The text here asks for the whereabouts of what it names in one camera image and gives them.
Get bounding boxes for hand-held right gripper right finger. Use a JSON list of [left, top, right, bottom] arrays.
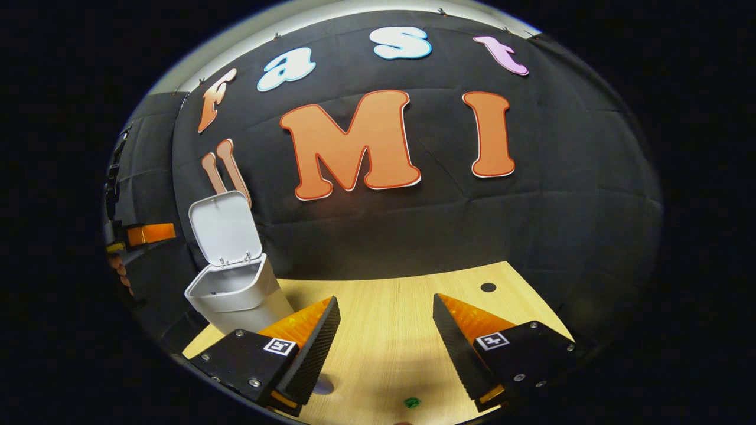
[[432, 293, 584, 413]]

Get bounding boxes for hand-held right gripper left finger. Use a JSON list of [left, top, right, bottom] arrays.
[[189, 296, 341, 417]]

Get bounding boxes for white desktop garbage bin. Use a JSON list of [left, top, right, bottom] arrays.
[[184, 190, 295, 336]]

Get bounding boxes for wooden desktop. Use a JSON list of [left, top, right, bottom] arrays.
[[182, 261, 575, 425]]

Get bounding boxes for black backdrop cloth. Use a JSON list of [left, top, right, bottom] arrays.
[[103, 9, 663, 355]]

